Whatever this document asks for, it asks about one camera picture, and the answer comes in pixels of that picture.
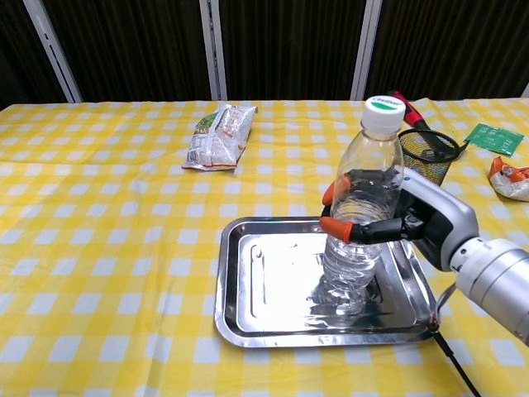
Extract transparent plastic bottle white cap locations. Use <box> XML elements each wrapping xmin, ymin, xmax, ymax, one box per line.
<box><xmin>321</xmin><ymin>95</ymin><xmax>407</xmax><ymax>318</ymax></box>

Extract white snack bag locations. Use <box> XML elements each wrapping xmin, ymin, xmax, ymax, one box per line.
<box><xmin>181</xmin><ymin>103</ymin><xmax>260</xmax><ymax>171</ymax></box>

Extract yellow white checked tablecloth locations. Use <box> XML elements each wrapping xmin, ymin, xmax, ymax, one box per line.
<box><xmin>0</xmin><ymin>98</ymin><xmax>529</xmax><ymax>397</ymax></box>

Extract crumpled orange white packet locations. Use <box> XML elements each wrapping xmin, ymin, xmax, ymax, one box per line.
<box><xmin>487</xmin><ymin>156</ymin><xmax>529</xmax><ymax>200</ymax></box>

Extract red black handled hammer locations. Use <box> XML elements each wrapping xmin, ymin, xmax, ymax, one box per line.
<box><xmin>388</xmin><ymin>89</ymin><xmax>471</xmax><ymax>163</ymax></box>

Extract stainless steel rectangular tray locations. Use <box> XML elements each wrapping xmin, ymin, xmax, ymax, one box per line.
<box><xmin>213</xmin><ymin>216</ymin><xmax>442</xmax><ymax>348</ymax></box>

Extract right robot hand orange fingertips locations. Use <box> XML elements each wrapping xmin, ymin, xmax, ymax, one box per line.
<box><xmin>320</xmin><ymin>166</ymin><xmax>480</xmax><ymax>273</ymax></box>

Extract black mesh pen cup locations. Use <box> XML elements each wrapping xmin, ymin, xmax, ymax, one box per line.
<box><xmin>398</xmin><ymin>127</ymin><xmax>461</xmax><ymax>188</ymax></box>

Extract green flat sachet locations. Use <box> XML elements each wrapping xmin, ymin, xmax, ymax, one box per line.
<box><xmin>463</xmin><ymin>122</ymin><xmax>525</xmax><ymax>157</ymax></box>

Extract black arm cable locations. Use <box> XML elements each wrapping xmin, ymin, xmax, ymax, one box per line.
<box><xmin>428</xmin><ymin>284</ymin><xmax>484</xmax><ymax>397</ymax></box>

